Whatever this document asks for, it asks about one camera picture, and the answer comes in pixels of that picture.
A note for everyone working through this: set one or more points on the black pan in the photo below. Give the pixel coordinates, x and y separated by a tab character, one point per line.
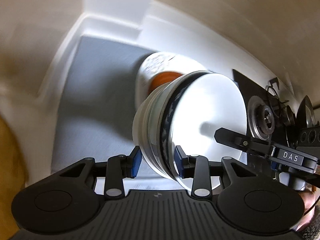
305	116

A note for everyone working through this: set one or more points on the white ceramic bowl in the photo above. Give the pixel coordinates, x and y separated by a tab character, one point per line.
199	104

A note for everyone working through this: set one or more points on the black gas stove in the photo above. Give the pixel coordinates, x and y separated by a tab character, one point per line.
271	119

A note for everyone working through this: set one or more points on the patterned rim bowl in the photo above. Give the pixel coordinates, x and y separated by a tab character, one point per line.
149	130

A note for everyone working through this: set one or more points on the round wooden board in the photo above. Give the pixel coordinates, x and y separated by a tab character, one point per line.
13	178

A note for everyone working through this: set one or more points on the orange plate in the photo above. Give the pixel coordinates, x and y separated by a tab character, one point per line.
162	78

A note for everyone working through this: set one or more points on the large white embossed plate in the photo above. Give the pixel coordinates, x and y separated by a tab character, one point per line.
157	63

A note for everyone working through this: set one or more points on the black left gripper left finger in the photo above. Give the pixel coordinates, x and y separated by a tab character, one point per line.
120	167

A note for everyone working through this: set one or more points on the person's hand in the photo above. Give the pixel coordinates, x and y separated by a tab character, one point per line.
310	220

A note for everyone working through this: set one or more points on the grey mat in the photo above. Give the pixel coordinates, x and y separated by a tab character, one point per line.
97	106

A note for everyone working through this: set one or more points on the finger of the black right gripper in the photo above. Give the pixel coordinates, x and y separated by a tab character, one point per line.
250	145

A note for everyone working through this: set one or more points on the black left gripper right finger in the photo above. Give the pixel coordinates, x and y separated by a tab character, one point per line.
196	168

